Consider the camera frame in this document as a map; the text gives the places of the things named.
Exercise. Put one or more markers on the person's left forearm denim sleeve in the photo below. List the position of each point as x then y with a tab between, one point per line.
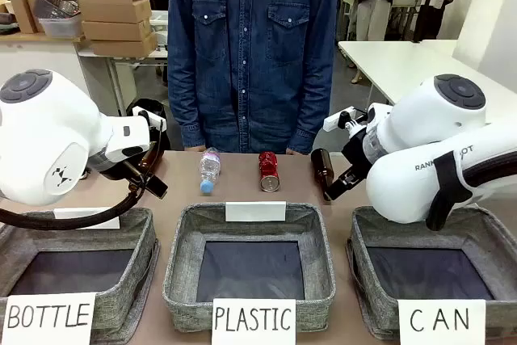
315	110

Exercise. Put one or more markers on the white paper sign CAN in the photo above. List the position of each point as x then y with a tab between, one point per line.
440	321

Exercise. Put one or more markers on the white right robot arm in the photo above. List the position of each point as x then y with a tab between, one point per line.
404	183

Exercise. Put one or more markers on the white cabinet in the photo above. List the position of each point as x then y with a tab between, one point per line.
40	58

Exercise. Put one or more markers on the grey fabric basket can label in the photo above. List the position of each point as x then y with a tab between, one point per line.
363	280

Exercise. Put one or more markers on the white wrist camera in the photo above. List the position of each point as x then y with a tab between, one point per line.
149	116
335	120

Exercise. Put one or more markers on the small cardboard box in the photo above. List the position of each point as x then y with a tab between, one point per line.
24	13

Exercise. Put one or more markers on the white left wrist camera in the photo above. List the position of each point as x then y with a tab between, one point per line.
149	116

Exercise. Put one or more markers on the white paper sign BOTTLE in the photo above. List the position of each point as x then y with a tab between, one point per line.
48	316

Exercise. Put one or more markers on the grey fabric basket bottle label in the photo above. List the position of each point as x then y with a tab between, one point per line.
133	280

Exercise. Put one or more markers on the person in denim shirt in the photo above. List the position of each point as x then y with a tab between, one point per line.
250	58

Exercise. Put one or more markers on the black tripod pole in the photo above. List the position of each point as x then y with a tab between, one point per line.
428	5

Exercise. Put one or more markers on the person's left hand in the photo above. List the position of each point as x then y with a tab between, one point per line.
292	152

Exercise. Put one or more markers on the black backpack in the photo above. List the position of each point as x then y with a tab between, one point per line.
153	135

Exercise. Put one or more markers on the person's right hand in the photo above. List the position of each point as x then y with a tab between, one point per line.
196	148

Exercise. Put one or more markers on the blank white card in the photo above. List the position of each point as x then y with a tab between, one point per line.
93	220
255	211

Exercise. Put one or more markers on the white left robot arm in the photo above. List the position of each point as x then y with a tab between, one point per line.
40	139

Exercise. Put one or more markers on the person's right forearm denim sleeve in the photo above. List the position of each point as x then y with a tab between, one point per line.
186	102

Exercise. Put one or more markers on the white paper sign PLASTIC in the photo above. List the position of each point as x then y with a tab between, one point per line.
253	321

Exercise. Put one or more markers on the crushed red can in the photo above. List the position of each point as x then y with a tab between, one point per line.
269	171

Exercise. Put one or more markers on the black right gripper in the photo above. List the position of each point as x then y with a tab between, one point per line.
355	155

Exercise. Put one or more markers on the flat cardboard box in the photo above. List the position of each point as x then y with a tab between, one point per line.
117	30
125	47

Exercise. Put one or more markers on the grey fabric basket plastic label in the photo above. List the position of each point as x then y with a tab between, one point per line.
182	280

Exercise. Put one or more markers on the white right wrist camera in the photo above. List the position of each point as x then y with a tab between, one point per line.
335	120

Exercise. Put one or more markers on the clear plastic bottle pink label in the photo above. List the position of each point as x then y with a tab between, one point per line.
210	169

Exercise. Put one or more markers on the clear plastic bin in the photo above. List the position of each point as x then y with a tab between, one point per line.
60	18

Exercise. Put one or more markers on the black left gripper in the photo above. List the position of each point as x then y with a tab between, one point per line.
135	173

